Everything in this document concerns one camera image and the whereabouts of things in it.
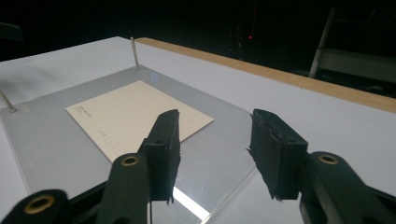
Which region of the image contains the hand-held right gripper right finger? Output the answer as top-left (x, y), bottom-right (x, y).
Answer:
top-left (247, 108), bottom-right (309, 201)

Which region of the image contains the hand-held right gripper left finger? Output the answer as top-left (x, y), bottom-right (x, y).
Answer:
top-left (138, 108), bottom-right (182, 205)

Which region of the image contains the painting postcard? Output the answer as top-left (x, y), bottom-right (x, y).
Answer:
top-left (64, 79), bottom-right (215, 163)

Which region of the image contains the clear acrylic photo frame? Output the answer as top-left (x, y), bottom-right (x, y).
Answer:
top-left (0, 36), bottom-right (262, 224)

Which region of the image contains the white board sheet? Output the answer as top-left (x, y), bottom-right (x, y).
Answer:
top-left (0, 35), bottom-right (396, 224)

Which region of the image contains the grey metal stand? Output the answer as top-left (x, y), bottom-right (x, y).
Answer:
top-left (307, 7), bottom-right (396, 84)

